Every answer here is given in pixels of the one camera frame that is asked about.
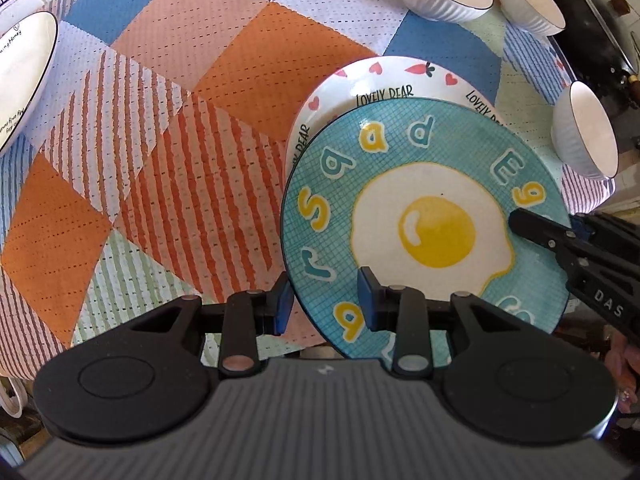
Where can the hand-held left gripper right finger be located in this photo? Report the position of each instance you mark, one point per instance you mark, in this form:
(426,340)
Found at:
(367,300)

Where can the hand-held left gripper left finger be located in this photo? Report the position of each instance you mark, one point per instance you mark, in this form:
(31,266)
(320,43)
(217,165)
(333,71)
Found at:
(284,305)

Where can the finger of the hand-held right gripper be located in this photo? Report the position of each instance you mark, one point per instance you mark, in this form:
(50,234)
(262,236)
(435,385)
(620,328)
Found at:
(535,227)

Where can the blue fried egg plate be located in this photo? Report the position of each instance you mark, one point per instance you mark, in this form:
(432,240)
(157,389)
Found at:
(325,170)

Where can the white heart print plate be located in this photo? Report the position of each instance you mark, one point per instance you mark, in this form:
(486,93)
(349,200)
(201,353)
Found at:
(390,77)

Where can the person's right hand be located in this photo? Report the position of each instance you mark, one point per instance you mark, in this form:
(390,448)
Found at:
(622,365)

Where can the black cookware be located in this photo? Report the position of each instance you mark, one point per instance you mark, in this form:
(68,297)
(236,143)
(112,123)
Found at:
(590,35)

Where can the colourful checked tablecloth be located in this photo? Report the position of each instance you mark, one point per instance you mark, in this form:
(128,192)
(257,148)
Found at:
(200,110)

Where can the white plastic rim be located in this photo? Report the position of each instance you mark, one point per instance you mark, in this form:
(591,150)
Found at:
(12,400)

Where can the white black-rimmed plate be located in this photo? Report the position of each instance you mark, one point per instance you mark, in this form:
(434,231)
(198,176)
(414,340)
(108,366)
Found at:
(25,70)

